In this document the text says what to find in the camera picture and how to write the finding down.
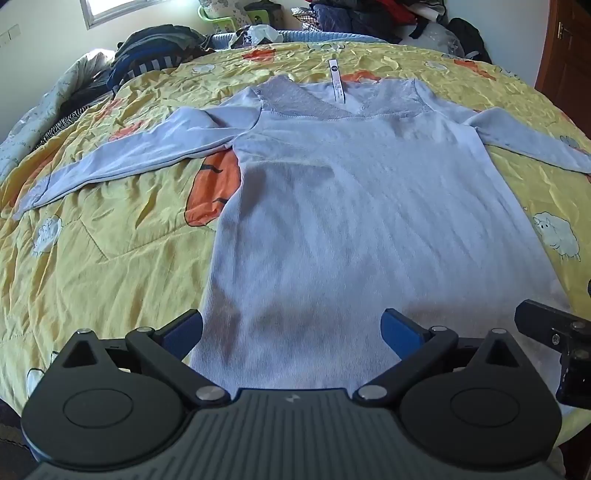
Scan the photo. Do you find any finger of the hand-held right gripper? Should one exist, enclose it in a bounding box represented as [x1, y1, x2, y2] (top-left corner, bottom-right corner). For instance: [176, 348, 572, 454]
[515, 300, 591, 354]
[556, 344, 591, 409]

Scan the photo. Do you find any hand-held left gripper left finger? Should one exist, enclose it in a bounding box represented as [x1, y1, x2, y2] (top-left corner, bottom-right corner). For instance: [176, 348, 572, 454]
[62, 309, 232, 408]

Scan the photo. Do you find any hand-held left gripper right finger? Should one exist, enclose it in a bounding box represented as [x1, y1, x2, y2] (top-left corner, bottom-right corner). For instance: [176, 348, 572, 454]
[355, 308, 528, 409]

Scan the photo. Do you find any lavender long-sleeve shirt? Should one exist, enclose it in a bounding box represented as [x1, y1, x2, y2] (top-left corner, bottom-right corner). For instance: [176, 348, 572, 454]
[13, 59, 591, 402]

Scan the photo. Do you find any pile of dark clothes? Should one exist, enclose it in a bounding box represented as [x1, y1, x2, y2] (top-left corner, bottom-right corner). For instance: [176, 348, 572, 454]
[111, 25, 218, 81]

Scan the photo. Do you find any black white clothes heap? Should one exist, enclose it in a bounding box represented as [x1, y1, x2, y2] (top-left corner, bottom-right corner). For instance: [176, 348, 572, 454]
[406, 0, 448, 38]

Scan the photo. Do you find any yellow carrot print quilt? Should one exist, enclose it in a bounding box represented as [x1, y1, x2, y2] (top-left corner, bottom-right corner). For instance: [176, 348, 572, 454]
[0, 39, 591, 462]

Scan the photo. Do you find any black white striped cloth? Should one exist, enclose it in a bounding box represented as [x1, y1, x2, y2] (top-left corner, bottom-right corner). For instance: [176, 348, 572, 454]
[44, 104, 93, 139]

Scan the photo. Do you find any brown wooden door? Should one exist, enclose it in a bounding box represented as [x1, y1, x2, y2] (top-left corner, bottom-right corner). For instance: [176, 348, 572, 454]
[536, 0, 591, 153]

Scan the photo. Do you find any white floral quilt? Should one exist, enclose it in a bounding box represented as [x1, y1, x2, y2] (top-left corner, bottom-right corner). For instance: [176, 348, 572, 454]
[0, 51, 116, 185]

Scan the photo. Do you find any black bag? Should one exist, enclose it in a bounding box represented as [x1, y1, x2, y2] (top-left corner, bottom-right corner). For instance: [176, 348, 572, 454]
[445, 17, 492, 63]

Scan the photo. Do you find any clear plastic bag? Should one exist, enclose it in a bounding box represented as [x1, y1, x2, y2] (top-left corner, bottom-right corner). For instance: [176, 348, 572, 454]
[425, 23, 462, 56]

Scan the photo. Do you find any white plastic bag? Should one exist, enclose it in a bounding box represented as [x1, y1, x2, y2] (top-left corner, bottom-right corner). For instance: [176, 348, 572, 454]
[240, 25, 282, 47]

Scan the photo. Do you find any green plastic chair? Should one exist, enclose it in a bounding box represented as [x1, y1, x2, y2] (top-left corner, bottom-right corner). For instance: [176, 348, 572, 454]
[198, 4, 278, 35]

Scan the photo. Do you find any blue padded bed edge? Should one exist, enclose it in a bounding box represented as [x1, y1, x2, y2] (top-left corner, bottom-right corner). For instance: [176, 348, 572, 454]
[210, 28, 389, 49]

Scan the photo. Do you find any navy jacket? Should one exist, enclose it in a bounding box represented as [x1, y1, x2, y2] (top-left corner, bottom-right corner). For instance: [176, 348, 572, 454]
[318, 4, 375, 35]

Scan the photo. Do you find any floral pillow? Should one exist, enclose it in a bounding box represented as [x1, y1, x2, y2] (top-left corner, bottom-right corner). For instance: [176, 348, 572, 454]
[203, 0, 247, 19]

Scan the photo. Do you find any checkered cloth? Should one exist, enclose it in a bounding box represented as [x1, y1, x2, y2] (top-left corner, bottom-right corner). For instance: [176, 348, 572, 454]
[295, 7, 324, 33]

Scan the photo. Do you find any window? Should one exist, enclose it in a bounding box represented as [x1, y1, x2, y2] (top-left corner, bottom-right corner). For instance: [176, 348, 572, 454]
[78, 0, 153, 19]

